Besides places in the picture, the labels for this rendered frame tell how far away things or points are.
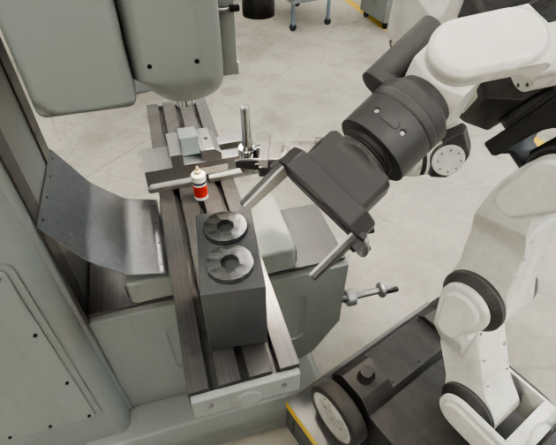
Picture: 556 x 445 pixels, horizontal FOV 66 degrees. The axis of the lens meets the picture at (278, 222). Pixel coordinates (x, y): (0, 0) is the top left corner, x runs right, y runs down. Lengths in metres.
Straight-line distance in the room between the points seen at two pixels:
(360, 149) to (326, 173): 0.04
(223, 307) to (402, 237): 1.88
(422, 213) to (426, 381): 1.55
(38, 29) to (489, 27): 0.69
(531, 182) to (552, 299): 1.85
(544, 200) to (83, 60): 0.81
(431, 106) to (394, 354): 1.03
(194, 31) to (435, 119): 0.56
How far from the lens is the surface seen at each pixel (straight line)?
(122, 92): 0.92
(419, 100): 0.46
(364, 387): 1.30
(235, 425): 1.76
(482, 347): 1.12
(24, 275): 1.13
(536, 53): 0.50
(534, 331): 2.42
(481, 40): 0.49
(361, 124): 0.45
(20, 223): 1.05
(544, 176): 0.76
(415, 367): 1.39
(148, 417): 1.76
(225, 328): 0.88
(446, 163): 1.11
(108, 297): 1.35
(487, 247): 0.93
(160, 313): 1.33
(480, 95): 0.76
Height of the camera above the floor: 1.76
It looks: 43 degrees down
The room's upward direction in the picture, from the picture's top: straight up
